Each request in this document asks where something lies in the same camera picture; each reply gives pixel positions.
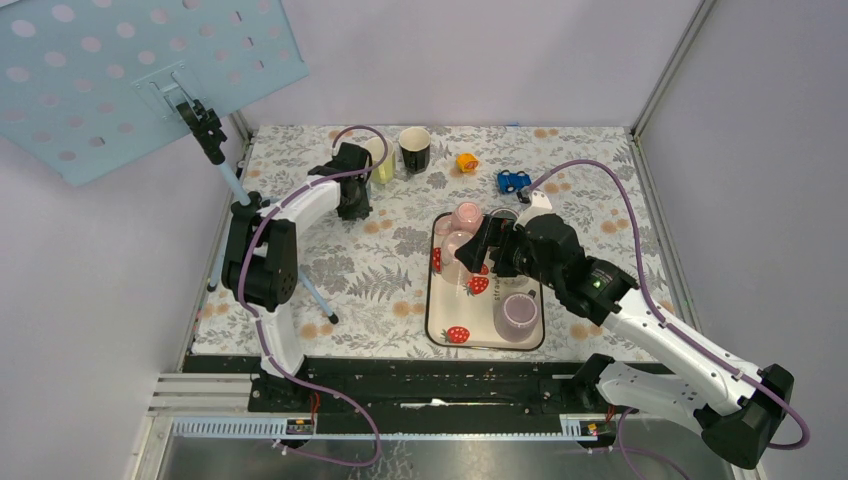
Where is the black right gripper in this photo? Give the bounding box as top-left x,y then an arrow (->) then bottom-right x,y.
454,214 -> 561,290

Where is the green octagonal mug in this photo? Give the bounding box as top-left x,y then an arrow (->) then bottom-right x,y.
364,137 -> 396,185

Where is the purple mug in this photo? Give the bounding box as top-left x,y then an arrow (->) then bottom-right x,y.
494,290 -> 541,342

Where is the black mug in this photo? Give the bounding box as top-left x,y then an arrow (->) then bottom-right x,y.
398,127 -> 431,174

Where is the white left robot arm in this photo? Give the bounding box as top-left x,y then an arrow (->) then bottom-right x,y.
221,142 -> 372,411

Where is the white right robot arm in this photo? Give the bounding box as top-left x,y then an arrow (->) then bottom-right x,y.
455,213 -> 794,470

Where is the dark grey mug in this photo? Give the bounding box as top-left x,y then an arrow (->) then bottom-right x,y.
490,207 -> 519,229

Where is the pink octagonal mug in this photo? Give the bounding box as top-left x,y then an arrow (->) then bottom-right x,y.
433,202 -> 483,237

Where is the white floral mug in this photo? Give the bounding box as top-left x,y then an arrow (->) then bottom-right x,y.
493,275 -> 532,291

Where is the tall pale pink mug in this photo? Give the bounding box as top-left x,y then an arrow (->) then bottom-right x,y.
441,230 -> 473,287

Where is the blue toy car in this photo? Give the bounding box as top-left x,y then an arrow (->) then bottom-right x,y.
496,170 -> 532,194

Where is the yellow toy car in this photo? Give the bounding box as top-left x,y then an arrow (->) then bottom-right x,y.
456,153 -> 480,174

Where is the floral tablecloth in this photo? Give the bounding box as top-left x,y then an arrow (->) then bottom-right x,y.
190,125 -> 680,361

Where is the white strawberry tray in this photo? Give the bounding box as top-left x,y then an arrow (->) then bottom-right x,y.
425,212 -> 545,351

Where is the blue tripod stand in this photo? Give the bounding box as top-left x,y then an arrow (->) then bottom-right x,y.
176,99 -> 339,325

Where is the blue perforated stand plate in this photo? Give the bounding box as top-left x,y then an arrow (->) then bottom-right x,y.
1,0 -> 308,186

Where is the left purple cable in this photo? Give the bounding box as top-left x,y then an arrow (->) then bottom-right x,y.
235,125 -> 391,469

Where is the purple cable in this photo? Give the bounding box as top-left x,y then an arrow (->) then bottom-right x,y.
523,158 -> 812,478
235,125 -> 391,469

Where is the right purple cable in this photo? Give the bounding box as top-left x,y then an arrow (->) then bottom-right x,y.
523,158 -> 812,478

